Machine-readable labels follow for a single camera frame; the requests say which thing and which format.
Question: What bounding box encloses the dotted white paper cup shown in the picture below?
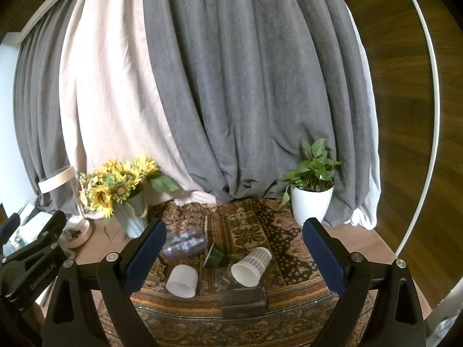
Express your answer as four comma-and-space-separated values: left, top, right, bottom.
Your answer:
230, 247, 273, 287

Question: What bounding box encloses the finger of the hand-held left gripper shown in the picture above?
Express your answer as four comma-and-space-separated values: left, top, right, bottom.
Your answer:
0, 213, 21, 248
0, 210, 69, 265

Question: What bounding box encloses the narrow grey curtain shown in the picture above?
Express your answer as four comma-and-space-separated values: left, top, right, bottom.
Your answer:
13, 0, 92, 211

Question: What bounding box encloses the white sheer curtain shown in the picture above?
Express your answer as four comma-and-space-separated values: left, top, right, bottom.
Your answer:
346, 3, 383, 230

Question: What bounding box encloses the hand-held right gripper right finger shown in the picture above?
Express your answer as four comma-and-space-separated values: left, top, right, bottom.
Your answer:
302, 217, 429, 347

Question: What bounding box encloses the green leafy plant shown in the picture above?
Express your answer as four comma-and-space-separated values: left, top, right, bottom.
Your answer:
278, 138, 343, 209

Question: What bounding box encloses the clear plastic cup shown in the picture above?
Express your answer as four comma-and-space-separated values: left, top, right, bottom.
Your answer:
160, 228, 209, 260

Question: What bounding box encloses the brown translucent cup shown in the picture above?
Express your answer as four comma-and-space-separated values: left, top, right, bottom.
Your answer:
219, 286, 269, 320

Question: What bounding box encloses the light blue ribbed vase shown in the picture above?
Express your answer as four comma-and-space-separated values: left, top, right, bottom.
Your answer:
112, 188, 149, 239

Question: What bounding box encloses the white ring desk lamp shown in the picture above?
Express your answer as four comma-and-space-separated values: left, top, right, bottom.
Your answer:
38, 165, 93, 250

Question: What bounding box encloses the white box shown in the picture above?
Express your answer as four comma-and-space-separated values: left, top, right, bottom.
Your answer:
7, 202, 52, 254

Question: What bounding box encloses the wide grey curtain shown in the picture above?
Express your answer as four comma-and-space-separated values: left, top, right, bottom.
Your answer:
142, 0, 381, 226

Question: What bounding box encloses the dark green cup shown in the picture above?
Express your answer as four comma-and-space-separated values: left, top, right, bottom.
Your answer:
202, 243, 232, 269

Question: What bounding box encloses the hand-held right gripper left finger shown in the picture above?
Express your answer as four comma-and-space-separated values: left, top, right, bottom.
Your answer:
43, 218, 168, 347

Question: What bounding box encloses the beige curtain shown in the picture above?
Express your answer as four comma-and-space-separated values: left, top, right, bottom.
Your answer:
59, 0, 218, 222

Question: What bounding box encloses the patterned brown table cloth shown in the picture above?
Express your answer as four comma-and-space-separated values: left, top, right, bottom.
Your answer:
95, 198, 377, 347

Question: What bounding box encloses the plain white paper cup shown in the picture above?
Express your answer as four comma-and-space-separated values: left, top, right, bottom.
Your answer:
165, 264, 199, 298

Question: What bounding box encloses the white curved hoop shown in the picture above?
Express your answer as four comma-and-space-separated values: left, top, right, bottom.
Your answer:
392, 0, 441, 259

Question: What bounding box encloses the sunflower bouquet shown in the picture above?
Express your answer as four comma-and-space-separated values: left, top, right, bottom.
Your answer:
78, 155, 181, 240

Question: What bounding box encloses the white plant pot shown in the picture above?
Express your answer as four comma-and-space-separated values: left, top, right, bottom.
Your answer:
290, 184, 334, 227

